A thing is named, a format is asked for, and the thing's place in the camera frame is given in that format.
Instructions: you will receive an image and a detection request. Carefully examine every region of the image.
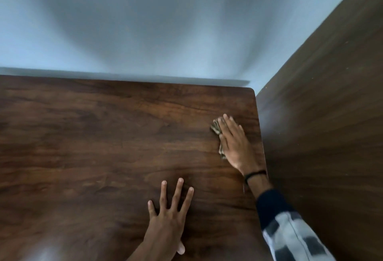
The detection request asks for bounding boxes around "patterned cleaning cloth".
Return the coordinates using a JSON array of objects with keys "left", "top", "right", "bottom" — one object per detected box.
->
[{"left": 210, "top": 117, "right": 228, "bottom": 160}]

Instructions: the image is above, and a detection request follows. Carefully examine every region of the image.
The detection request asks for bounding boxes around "dark wooden cabinet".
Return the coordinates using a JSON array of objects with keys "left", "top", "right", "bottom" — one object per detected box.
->
[{"left": 255, "top": 0, "right": 383, "bottom": 261}]

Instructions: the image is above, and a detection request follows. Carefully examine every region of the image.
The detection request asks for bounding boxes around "black wristband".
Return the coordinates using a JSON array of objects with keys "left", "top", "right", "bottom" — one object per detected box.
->
[{"left": 244, "top": 170, "right": 268, "bottom": 185}]

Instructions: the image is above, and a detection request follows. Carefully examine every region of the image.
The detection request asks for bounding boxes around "person's right forearm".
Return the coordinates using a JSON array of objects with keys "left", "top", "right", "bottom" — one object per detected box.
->
[{"left": 246, "top": 174, "right": 338, "bottom": 261}]

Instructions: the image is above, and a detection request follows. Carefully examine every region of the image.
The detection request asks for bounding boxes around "person's right hand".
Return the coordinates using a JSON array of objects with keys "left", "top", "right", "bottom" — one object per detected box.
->
[{"left": 217, "top": 114, "right": 268, "bottom": 178}]

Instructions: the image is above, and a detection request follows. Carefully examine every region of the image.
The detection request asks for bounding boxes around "person's left forearm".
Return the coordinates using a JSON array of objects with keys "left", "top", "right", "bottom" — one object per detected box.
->
[{"left": 127, "top": 239, "right": 172, "bottom": 261}]

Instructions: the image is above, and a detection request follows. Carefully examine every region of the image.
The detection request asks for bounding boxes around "person's left hand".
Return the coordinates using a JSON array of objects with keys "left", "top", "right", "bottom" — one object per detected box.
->
[{"left": 143, "top": 178, "right": 194, "bottom": 255}]

